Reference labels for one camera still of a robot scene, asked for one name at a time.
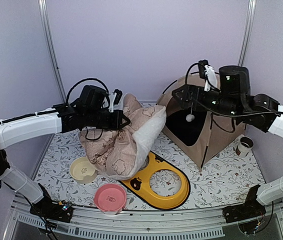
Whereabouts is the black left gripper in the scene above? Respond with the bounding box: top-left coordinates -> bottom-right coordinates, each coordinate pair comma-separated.
85,109 -> 130,130

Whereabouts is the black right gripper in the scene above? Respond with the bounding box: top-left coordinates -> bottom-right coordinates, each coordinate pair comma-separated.
171,83 -> 241,120

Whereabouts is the black tent pole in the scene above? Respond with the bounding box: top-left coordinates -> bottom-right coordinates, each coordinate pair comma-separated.
162,71 -> 199,94
199,113 -> 213,172

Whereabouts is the brown patterned pillow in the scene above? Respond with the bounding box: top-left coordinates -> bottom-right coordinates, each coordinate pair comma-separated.
78,93 -> 167,181

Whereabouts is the beige fabric pet tent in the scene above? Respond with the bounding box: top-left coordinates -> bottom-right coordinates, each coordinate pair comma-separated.
156,76 -> 246,169

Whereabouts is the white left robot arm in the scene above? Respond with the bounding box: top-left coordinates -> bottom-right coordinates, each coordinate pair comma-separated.
0,85 -> 131,217

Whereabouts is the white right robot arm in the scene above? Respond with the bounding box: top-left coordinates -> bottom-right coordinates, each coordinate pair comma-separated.
171,60 -> 283,141

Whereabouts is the cream pet bowl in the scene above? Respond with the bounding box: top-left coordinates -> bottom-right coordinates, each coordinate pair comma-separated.
69,157 -> 98,184

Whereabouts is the pink pet bowl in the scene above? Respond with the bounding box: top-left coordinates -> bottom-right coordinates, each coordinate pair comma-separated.
93,183 -> 127,215

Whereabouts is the white pompom toy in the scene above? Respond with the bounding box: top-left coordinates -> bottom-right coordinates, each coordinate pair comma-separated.
185,102 -> 195,123

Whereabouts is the yellow double bowl holder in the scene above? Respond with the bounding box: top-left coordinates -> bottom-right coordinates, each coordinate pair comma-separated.
120,151 -> 191,211

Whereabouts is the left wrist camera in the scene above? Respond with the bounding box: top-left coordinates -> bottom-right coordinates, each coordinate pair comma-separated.
108,89 -> 123,113

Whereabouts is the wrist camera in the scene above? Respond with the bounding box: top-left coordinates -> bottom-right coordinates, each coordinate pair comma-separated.
108,89 -> 123,113
198,60 -> 220,92

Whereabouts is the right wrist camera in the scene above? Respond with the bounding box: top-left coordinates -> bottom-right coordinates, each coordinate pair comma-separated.
198,60 -> 220,92

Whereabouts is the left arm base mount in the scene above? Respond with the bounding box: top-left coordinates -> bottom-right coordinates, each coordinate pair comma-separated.
29,183 -> 74,223

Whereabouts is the right metal frame post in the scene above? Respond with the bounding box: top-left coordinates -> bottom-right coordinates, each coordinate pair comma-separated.
236,0 -> 257,67

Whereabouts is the metal frame post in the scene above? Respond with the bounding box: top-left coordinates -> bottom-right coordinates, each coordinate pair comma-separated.
236,0 -> 257,67
38,0 -> 66,102

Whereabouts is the front aluminium rail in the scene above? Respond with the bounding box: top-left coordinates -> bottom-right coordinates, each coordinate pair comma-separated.
3,194 -> 283,240

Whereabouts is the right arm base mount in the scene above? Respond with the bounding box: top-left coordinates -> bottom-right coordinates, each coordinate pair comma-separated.
222,184 -> 266,235

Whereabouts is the left metal frame post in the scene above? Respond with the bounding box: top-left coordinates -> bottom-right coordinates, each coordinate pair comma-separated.
38,0 -> 66,102

